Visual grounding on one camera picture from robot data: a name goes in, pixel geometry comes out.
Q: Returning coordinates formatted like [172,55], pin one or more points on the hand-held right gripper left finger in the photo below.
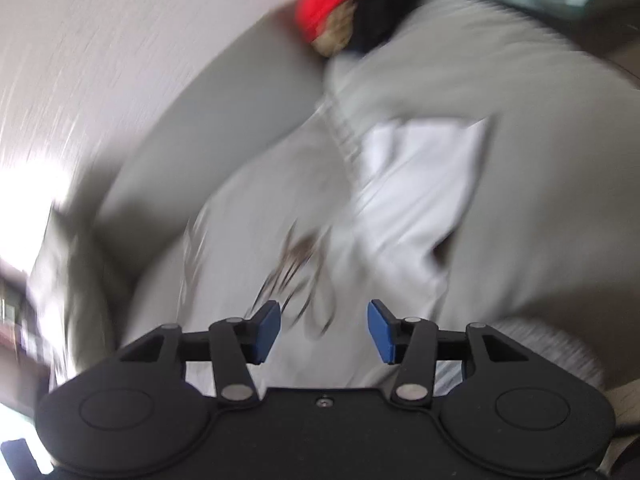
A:
[265,331]

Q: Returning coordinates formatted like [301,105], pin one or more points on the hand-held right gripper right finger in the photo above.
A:
[381,332]

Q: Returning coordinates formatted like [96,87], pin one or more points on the white printed t-shirt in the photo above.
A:
[400,200]

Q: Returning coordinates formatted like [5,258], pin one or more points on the pile of red tan black clothes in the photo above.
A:
[337,35]

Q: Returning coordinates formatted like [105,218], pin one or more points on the grey knitted cloth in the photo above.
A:
[555,355]

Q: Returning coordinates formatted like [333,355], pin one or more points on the grey sofa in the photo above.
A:
[210,125]

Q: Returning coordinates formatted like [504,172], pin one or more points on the grey seat cushion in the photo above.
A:
[550,160]

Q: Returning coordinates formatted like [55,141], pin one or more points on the black garment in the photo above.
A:
[385,15]

